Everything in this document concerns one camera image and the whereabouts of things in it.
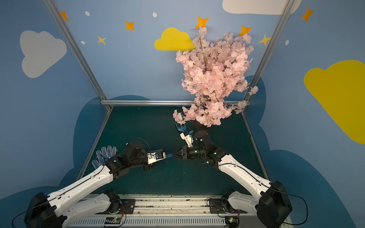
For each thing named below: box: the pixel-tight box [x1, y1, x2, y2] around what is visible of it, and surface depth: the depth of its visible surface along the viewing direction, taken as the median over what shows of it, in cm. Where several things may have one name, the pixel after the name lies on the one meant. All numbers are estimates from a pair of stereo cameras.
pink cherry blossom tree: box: [172, 26, 259, 128], surface depth 75 cm
